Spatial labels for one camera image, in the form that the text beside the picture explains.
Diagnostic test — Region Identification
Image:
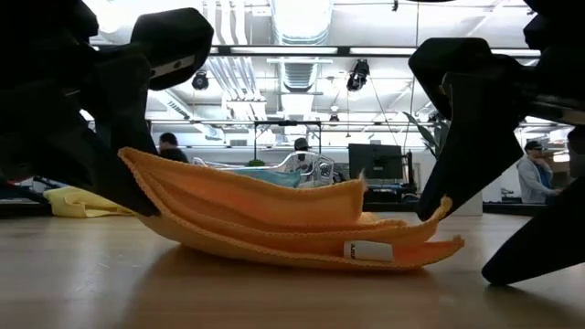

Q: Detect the black computer monitor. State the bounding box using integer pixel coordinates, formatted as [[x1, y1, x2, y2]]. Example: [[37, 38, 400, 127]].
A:
[[347, 143, 404, 181]]

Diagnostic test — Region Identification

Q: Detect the black ceiling camera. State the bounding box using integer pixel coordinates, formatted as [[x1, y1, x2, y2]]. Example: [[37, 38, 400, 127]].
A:
[[191, 70, 210, 91], [345, 58, 371, 93]]

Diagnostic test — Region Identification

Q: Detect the black metal stand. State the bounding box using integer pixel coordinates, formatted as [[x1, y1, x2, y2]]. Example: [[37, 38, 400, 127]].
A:
[[253, 120, 323, 168]]

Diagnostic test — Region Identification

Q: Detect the white printed care label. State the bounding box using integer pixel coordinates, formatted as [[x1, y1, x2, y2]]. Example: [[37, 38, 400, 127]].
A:
[[343, 240, 395, 262]]

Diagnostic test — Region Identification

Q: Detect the person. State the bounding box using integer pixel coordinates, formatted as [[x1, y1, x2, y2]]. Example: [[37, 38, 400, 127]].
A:
[[516, 140, 562, 205], [292, 136, 313, 162], [157, 132, 190, 165]]

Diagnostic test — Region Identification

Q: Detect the white plant pot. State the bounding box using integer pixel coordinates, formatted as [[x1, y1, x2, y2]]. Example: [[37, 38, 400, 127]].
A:
[[450, 191, 484, 217]]

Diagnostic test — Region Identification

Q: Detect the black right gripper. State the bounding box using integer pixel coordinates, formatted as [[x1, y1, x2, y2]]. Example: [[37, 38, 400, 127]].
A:
[[408, 0, 585, 222]]

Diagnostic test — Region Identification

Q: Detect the orange microfiber towel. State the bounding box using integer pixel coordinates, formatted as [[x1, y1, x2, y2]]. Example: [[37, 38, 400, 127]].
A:
[[117, 146, 466, 271]]

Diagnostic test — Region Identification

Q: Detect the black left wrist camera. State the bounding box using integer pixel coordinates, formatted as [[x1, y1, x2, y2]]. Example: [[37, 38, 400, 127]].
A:
[[131, 6, 215, 91]]

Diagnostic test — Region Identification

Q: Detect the clear plastic bin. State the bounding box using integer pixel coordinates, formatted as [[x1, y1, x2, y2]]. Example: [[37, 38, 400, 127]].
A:
[[191, 150, 335, 189]]

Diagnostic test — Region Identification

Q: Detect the artificial green plant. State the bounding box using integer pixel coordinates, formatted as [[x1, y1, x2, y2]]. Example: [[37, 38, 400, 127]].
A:
[[402, 111, 452, 159]]

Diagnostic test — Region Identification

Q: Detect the yellow microfiber towel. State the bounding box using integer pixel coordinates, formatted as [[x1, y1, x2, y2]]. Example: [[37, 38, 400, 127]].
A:
[[43, 185, 138, 218]]

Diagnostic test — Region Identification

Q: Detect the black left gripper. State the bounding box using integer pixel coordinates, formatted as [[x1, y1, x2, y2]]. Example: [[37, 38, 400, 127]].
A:
[[0, 0, 161, 218]]

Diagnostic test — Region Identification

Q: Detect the blue microfiber towel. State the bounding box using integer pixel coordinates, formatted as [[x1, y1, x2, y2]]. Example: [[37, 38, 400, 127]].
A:
[[228, 168, 303, 188]]

